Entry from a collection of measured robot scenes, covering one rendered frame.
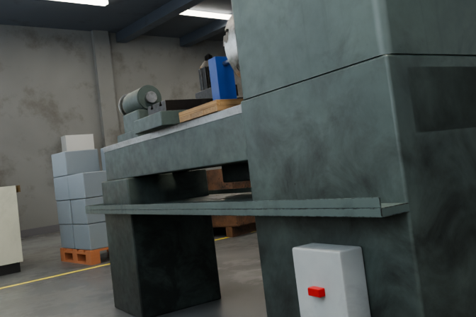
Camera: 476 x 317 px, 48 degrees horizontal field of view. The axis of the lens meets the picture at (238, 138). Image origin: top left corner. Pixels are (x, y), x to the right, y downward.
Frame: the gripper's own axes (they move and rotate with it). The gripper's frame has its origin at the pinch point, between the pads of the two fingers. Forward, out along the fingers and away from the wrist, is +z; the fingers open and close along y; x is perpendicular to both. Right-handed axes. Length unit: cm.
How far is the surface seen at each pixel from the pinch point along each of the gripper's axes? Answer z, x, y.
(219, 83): 30.1, -24.4, -15.3
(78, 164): 36, -344, -49
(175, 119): 43, -40, -3
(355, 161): 69, 63, -1
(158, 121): 43, -43, 3
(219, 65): 22.7, -24.4, -15.2
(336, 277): 95, 59, 4
